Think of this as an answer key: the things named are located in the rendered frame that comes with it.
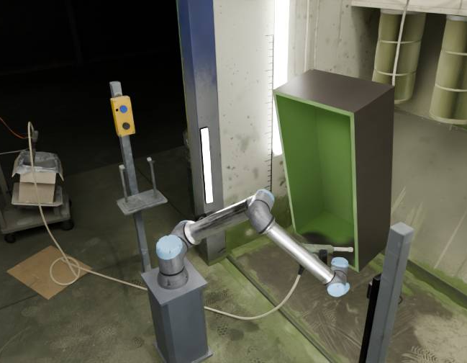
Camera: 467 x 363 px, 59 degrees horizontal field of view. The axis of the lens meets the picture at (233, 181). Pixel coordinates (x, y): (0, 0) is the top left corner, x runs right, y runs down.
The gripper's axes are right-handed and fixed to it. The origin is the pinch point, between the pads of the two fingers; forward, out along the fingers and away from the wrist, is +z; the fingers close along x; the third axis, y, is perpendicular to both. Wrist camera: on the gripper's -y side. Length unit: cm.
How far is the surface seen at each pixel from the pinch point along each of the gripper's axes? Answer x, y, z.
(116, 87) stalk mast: -110, -59, 107
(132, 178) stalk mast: -86, 5, 108
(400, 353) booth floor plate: 63, 47, -48
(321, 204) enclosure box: 51, -9, 55
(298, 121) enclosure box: -4, -71, 47
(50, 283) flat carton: -126, 118, 136
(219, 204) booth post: -15, 16, 95
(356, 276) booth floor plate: 85, 37, 23
